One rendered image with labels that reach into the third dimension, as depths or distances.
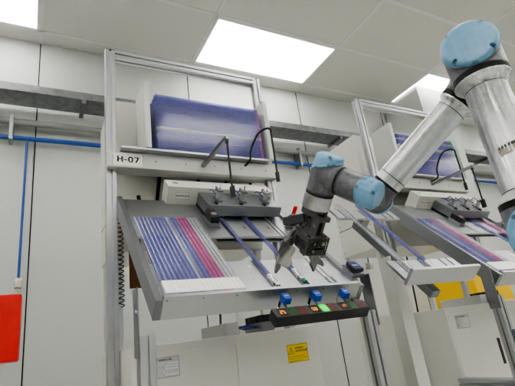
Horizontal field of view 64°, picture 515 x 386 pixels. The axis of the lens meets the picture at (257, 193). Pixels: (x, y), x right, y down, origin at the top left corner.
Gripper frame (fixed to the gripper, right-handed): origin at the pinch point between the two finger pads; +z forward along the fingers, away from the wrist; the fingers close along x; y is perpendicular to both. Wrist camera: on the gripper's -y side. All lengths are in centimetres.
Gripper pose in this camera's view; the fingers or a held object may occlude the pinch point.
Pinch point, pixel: (293, 269)
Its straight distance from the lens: 121.1
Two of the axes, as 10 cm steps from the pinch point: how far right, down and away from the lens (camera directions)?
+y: 4.2, 3.7, -8.3
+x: 8.8, 0.5, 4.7
